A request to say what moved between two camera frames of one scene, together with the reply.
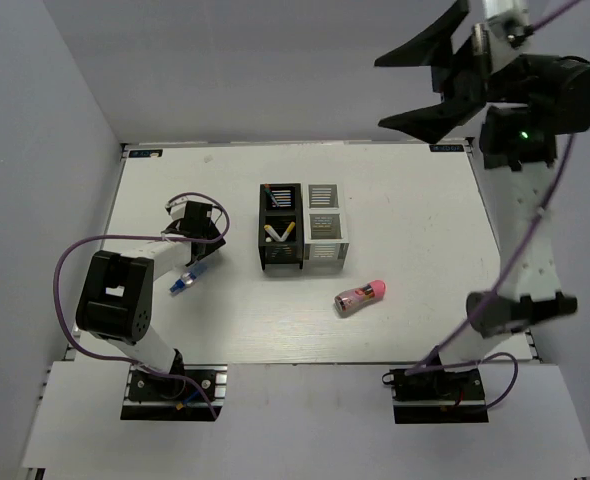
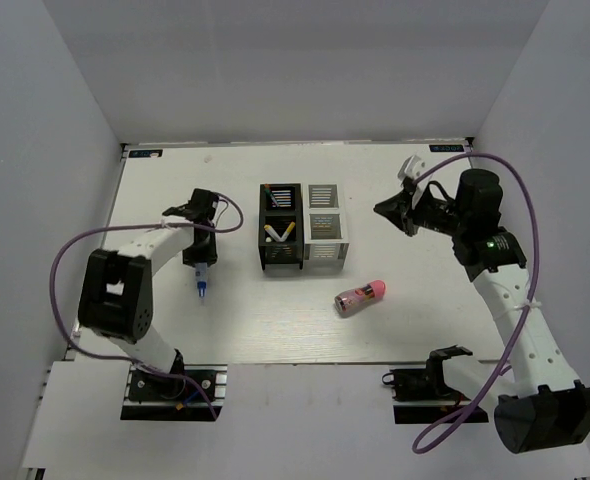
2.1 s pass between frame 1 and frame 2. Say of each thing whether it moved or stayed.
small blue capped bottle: moved
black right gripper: moved
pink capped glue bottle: stayed
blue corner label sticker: stayed
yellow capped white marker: stayed
